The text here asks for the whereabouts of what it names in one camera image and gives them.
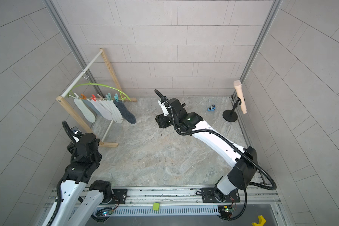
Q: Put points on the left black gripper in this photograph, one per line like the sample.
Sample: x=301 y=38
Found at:
x=73 y=148

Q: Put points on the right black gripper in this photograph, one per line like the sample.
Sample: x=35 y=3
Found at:
x=162 y=121

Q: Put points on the dark grey felt insole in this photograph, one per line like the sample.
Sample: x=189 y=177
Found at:
x=126 y=114

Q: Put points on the wooden clothes rack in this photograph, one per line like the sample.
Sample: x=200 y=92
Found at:
x=68 y=93

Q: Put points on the green clip hanger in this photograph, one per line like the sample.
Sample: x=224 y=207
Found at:
x=122 y=95

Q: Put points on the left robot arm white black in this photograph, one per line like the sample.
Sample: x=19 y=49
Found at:
x=69 y=209

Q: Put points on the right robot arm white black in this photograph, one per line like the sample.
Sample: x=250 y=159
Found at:
x=245 y=169

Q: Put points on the white foam insole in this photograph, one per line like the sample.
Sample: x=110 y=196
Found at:
x=84 y=109

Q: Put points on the blue toy car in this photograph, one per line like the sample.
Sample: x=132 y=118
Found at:
x=212 y=108

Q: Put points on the white striped insole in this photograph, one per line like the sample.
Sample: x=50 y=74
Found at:
x=107 y=109

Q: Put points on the black microphone stand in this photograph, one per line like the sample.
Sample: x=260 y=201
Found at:
x=231 y=115

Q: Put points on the left circuit board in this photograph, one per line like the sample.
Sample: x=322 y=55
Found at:
x=105 y=212

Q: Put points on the circuit board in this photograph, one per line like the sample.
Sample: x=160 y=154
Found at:
x=105 y=212
x=226 y=211

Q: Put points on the green sticky block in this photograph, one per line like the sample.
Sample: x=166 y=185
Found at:
x=156 y=206

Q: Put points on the right circuit board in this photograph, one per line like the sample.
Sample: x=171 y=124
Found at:
x=226 y=211

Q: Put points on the yellow plastic hook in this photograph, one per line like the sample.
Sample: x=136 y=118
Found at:
x=261 y=221

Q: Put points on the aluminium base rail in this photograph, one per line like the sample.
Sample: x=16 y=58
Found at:
x=128 y=196

